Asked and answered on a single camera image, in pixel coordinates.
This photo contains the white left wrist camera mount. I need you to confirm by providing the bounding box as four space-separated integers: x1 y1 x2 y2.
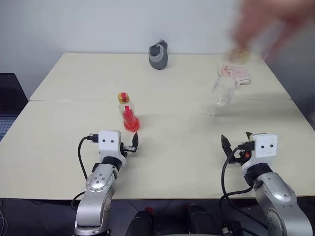
97 130 126 162

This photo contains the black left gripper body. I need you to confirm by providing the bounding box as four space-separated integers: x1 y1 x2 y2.
120 142 137 158

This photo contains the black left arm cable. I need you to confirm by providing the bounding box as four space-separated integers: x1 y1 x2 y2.
71 133 99 210

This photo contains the clear plastic wine glass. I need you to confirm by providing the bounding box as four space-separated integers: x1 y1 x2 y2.
205 76 237 123

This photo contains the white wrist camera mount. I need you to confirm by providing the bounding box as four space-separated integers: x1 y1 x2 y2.
97 130 126 162
240 133 279 173

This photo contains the pink towel cloth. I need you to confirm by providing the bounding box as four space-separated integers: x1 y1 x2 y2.
218 63 253 86

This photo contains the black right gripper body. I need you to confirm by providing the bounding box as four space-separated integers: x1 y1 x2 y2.
230 148 251 165

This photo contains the dark rounded shape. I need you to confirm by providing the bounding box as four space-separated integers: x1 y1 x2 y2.
127 210 156 236
188 204 223 236

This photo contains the red liquid plastic bottle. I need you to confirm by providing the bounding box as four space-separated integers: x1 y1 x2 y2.
119 100 141 131

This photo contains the thin white cable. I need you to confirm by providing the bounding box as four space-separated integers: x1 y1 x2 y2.
0 198 8 236

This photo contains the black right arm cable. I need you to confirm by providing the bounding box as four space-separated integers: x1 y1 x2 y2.
219 141 269 231

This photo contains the dark laptop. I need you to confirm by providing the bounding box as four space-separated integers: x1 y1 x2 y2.
0 72 29 143

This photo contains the person's bare hand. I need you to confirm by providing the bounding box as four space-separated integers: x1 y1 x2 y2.
230 0 315 59

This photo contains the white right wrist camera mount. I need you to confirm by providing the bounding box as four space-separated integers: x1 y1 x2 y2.
240 133 279 173

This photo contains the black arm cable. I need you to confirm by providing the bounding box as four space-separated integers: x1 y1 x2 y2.
219 141 269 231
71 133 99 210

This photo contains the yellowish round object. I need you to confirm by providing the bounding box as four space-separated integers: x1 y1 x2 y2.
227 48 252 64

